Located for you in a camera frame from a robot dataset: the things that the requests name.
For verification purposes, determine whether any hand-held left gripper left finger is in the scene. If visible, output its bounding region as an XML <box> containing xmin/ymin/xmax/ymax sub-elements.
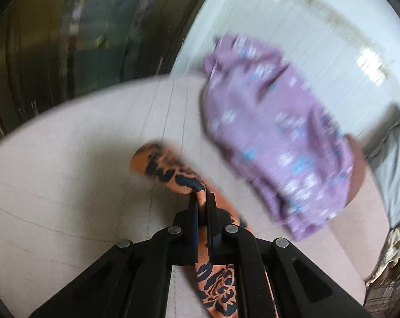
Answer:
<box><xmin>29</xmin><ymin>195</ymin><xmax>201</xmax><ymax>318</ymax></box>

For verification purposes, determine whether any beige floral cloth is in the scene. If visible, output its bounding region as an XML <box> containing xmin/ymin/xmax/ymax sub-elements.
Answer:
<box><xmin>364</xmin><ymin>215</ymin><xmax>400</xmax><ymax>318</ymax></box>

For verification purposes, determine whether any grey pillow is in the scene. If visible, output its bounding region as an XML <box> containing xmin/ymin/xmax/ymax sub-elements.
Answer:
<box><xmin>366</xmin><ymin>102</ymin><xmax>400</xmax><ymax>230</ymax></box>

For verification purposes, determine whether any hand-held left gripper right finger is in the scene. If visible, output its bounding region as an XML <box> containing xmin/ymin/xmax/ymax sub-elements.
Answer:
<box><xmin>205</xmin><ymin>192</ymin><xmax>373</xmax><ymax>318</ymax></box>

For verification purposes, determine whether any purple floral garment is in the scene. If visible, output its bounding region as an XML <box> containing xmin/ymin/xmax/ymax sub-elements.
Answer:
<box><xmin>200</xmin><ymin>35</ymin><xmax>356</xmax><ymax>242</ymax></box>

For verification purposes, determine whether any red-brown cushion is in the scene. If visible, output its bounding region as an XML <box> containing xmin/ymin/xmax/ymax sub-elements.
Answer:
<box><xmin>347</xmin><ymin>135</ymin><xmax>368</xmax><ymax>206</ymax></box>

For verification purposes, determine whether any orange black floral garment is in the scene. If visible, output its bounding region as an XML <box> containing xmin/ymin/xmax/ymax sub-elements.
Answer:
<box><xmin>130</xmin><ymin>142</ymin><xmax>277</xmax><ymax>318</ymax></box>

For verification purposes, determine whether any brass framed glass door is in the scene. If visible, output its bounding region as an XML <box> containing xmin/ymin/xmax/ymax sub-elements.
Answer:
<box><xmin>0</xmin><ymin>0</ymin><xmax>222</xmax><ymax>149</ymax></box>

